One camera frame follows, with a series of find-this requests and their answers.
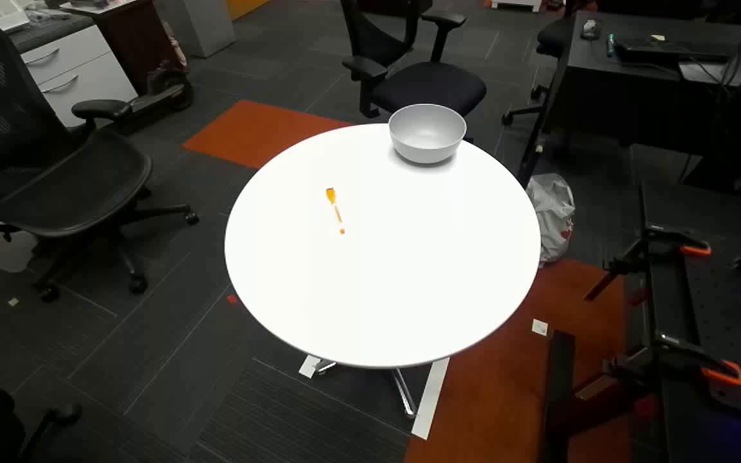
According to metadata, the orange pen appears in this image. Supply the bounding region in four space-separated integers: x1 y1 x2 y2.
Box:
324 189 347 235

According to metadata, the grey bowl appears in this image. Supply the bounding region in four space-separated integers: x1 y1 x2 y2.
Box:
388 102 468 164

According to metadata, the round white table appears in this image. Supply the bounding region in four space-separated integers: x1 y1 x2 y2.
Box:
225 124 540 438

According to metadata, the white plastic bag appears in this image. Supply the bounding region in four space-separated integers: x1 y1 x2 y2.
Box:
529 172 576 266

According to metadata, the black padded office chair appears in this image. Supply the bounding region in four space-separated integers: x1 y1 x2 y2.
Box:
341 0 487 119

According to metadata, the black desk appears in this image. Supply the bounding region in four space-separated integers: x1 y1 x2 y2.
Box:
517 10 741 177

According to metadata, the white drawer cabinet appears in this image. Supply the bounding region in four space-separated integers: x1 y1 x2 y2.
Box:
10 16 137 129

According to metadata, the black mesh office chair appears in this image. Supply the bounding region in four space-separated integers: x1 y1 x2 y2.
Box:
0 28 199 300

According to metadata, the upper orange handled clamp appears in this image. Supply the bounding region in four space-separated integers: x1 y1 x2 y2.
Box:
588 225 713 300

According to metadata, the orange handled clamp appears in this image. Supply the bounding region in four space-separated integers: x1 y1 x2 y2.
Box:
603 331 741 394
588 225 713 300

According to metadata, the lower orange handled clamp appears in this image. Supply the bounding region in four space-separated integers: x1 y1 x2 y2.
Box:
603 331 741 394

